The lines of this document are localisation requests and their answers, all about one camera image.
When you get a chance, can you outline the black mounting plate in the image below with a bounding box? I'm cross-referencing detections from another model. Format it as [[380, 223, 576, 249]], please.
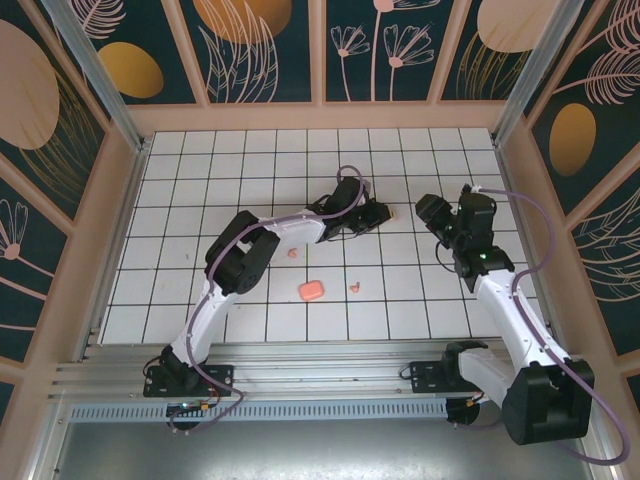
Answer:
[[408, 359, 501, 395], [143, 363, 236, 399]]

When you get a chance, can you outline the purple cable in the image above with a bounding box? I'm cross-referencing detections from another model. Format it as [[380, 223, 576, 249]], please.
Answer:
[[449, 187, 630, 466], [169, 164, 369, 436]]

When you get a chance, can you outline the thin black cable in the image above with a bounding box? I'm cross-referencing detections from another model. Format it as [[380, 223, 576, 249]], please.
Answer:
[[433, 238, 459, 275]]

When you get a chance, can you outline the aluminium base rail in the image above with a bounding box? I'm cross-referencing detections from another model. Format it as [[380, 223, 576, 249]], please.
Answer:
[[47, 339, 596, 404]]

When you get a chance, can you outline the aluminium corner post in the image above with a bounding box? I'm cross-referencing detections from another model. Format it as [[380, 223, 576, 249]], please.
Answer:
[[492, 0, 587, 147], [40, 0, 152, 154]]

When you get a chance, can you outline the grey slotted cable duct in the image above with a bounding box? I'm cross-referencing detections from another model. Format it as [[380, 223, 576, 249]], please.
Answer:
[[67, 398, 450, 422]]

